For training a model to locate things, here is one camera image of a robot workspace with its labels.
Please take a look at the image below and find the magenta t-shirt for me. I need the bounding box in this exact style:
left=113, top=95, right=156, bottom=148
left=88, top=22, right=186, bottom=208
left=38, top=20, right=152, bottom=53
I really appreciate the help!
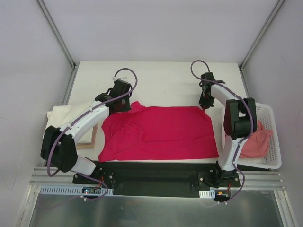
left=98, top=102, right=219, bottom=162

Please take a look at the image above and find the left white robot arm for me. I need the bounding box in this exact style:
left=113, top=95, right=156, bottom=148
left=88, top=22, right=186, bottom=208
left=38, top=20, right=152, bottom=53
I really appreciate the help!
left=41, top=79, right=135, bottom=184

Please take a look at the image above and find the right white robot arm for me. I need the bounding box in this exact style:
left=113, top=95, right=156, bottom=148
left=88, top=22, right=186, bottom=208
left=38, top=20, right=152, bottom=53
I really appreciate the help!
left=199, top=72, right=257, bottom=187

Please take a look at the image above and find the white plastic basket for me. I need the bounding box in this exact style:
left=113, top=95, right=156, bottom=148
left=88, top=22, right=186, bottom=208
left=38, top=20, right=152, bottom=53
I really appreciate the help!
left=221, top=101, right=282, bottom=170

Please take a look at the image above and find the salmon pink t-shirt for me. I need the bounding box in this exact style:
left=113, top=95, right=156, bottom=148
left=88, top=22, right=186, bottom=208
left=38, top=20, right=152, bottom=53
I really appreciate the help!
left=239, top=120, right=273, bottom=158

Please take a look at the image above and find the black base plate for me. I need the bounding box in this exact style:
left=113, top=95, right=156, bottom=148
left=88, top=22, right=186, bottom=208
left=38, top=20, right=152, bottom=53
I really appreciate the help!
left=72, top=162, right=240, bottom=198

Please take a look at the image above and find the left aluminium frame post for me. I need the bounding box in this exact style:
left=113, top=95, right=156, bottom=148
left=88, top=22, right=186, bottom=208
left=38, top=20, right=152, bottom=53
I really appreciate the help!
left=36, top=0, right=77, bottom=69

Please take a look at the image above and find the aluminium frame post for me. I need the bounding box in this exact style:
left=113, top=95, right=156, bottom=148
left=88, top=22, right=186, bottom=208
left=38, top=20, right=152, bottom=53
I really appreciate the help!
left=36, top=0, right=77, bottom=69
left=239, top=0, right=287, bottom=72

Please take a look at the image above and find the right white cable duct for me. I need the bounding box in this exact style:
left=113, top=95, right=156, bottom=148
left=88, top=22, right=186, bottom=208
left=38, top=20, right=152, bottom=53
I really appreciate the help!
left=199, top=189, right=215, bottom=199

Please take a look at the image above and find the white cable duct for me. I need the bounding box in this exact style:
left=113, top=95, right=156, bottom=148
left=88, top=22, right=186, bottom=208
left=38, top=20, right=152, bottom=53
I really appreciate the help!
left=199, top=189, right=215, bottom=199
left=40, top=186, right=114, bottom=196

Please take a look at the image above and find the right aluminium frame post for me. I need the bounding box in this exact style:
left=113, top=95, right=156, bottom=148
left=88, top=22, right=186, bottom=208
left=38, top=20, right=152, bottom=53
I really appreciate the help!
left=239, top=0, right=287, bottom=72

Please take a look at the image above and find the left white cable duct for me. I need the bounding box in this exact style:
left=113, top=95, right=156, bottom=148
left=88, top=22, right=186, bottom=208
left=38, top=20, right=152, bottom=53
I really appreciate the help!
left=40, top=186, right=114, bottom=196

